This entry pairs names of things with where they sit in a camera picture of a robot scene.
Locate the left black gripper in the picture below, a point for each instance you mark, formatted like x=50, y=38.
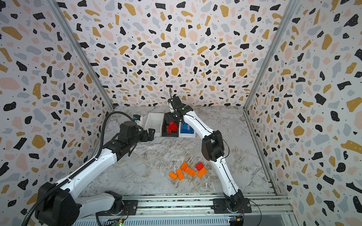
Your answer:
x=147, y=138

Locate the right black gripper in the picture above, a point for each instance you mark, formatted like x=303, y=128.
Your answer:
x=171, y=118

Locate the red square lego brick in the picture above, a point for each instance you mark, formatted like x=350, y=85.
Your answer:
x=173, y=124

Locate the blue lego brick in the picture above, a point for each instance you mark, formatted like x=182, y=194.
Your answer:
x=186, y=129

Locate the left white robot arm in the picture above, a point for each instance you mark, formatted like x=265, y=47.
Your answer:
x=59, y=204

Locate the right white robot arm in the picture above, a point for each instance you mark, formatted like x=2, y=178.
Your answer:
x=213, y=151

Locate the black middle bin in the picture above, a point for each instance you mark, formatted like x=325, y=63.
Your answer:
x=164, y=132

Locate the right white bin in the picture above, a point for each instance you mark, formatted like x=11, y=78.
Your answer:
x=185, y=135

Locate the white bin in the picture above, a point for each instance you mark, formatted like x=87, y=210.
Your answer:
x=155, y=121
x=185, y=135

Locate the left white bin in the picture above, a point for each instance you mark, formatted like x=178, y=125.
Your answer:
x=155, y=121

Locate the orange lego brick upper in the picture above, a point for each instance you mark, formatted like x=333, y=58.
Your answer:
x=184, y=166

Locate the small orange lego brick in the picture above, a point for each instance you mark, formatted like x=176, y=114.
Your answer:
x=173, y=175

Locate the orange lego brick middle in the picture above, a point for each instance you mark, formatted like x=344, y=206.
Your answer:
x=179, y=174

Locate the orange long lego brick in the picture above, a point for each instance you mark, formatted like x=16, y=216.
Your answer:
x=190, y=171

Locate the orange lego brick right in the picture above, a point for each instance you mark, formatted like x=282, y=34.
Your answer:
x=202, y=172

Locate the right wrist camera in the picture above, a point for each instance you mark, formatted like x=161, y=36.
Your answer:
x=174, y=104

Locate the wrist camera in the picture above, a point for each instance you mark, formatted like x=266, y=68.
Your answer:
x=174, y=104
x=138, y=119

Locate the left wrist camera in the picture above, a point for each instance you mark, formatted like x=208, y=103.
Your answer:
x=138, y=119

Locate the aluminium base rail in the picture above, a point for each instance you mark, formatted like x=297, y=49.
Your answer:
x=264, y=209

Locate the right corner aluminium post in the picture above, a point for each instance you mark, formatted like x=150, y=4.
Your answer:
x=290, y=10

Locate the corner aluminium post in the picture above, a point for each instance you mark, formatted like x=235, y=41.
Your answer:
x=56, y=11
x=290, y=10

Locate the left corner aluminium post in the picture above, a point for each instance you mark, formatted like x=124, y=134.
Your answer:
x=56, y=11

